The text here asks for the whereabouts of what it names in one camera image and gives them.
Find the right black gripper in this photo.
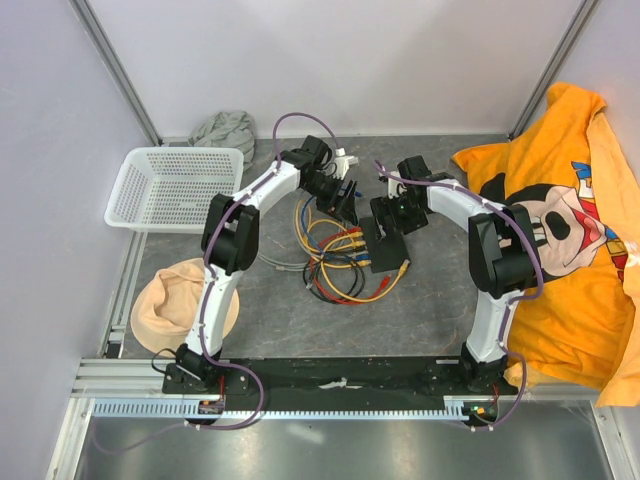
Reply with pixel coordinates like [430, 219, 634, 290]
[370, 190, 429, 242]

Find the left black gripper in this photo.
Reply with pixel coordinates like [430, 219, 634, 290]
[301, 173, 357, 227]

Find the blue ethernet cable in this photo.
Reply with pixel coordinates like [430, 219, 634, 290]
[294, 183, 374, 266]

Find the black network switch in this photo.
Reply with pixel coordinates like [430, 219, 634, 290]
[359, 197, 410, 273]

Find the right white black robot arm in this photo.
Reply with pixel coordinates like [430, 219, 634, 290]
[375, 161, 544, 394]

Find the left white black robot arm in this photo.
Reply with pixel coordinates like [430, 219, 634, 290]
[162, 136, 358, 395]

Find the grey crumpled cloth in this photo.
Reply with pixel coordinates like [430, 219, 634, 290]
[188, 110, 255, 170]

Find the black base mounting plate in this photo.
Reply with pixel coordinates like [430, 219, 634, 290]
[171, 356, 517, 411]

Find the white perforated plastic basket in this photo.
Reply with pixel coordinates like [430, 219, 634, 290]
[104, 147, 244, 234]

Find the orange cartoon print shirt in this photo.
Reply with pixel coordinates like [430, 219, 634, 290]
[453, 82, 639, 407]

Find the beige bucket hat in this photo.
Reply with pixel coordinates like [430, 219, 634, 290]
[130, 257, 241, 358]

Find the long yellow ethernet cable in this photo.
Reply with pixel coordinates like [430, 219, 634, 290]
[295, 198, 412, 304]

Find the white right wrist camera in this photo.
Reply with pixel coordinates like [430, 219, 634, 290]
[387, 171, 406, 199]

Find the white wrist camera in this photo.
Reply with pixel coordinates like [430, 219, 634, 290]
[387, 171, 406, 199]
[332, 148, 359, 180]

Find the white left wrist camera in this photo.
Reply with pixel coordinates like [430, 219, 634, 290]
[332, 148, 359, 180]

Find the black ethernet cable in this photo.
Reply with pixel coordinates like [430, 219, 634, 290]
[302, 252, 367, 303]

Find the red ethernet cable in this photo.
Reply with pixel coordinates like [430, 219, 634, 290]
[307, 227, 394, 305]

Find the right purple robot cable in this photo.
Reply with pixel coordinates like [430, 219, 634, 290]
[373, 158, 545, 434]

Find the right aluminium frame post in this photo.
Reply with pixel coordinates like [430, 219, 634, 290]
[507, 0, 600, 140]

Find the aluminium frame post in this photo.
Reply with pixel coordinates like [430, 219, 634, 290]
[507, 0, 600, 140]
[69, 0, 163, 146]

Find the grey slotted cable duct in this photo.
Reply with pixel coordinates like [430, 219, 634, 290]
[92, 397, 473, 421]

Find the left aluminium frame post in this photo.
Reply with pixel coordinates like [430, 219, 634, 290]
[69, 0, 163, 146]

